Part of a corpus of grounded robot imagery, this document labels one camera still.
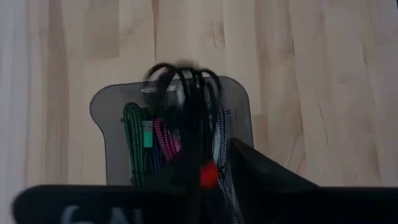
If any maroon pink braided USB cable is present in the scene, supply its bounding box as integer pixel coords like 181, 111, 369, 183
154, 118, 183, 162

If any grey speckled braided USB cable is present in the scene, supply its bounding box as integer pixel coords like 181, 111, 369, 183
214, 104, 246, 224

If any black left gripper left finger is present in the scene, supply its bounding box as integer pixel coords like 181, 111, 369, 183
146, 144, 201, 187

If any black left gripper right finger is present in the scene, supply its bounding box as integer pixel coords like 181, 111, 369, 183
229, 138, 318, 188

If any smoky translucent plastic bin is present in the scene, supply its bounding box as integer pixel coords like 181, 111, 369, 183
89, 75, 254, 187

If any black cable with red tie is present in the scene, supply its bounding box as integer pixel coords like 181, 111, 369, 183
141, 62, 224, 224

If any pale grey-blue USB cable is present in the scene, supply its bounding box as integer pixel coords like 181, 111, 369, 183
139, 81, 187, 108

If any green braided USB cable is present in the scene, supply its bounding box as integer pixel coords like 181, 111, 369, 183
121, 101, 155, 187

